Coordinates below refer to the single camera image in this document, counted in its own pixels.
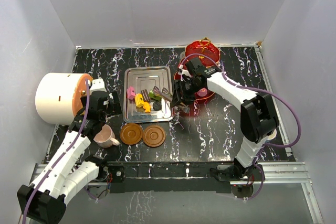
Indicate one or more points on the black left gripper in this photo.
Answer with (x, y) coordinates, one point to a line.
(116, 109)

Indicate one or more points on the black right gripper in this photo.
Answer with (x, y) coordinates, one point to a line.
(180, 97)

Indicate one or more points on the salmon pink cake piece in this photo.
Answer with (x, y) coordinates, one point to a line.
(202, 92)

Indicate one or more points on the red three-tier cake stand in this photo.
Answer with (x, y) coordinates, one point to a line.
(202, 49)

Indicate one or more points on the green striped macaron cake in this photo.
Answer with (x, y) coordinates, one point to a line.
(154, 96)

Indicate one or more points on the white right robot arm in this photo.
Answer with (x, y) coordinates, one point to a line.
(258, 117)

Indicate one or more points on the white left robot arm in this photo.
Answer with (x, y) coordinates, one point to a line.
(46, 198)

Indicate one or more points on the pink square cake block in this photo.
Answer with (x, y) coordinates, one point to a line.
(131, 93)

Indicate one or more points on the yellow orange cake piece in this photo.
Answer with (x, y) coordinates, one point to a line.
(139, 102)

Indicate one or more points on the brown wooden coaster left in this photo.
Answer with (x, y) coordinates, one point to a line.
(131, 134)

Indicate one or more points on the brown wooden coaster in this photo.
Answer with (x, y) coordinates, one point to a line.
(131, 134)
(154, 136)

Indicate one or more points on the pink ceramic cup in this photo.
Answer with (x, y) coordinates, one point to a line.
(106, 137)

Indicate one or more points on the orange fish shaped pastry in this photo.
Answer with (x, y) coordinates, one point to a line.
(147, 107)

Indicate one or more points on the brown chocolate layered cake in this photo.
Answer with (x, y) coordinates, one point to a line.
(145, 95)

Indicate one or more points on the silver metal tray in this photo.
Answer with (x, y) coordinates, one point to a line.
(142, 78)

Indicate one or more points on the dark chocolate cookie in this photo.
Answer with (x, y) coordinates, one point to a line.
(157, 105)

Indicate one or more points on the brown wooden coaster right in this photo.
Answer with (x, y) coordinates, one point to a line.
(154, 136)

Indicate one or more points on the white cylindrical drum container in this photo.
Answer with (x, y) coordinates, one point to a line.
(58, 96)

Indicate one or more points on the blue ceramic cup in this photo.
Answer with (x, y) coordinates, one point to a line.
(271, 136)

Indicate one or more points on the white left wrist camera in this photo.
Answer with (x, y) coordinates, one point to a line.
(97, 85)

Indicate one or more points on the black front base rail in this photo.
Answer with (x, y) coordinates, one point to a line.
(220, 177)

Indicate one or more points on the aluminium frame rail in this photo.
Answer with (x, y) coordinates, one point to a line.
(281, 172)

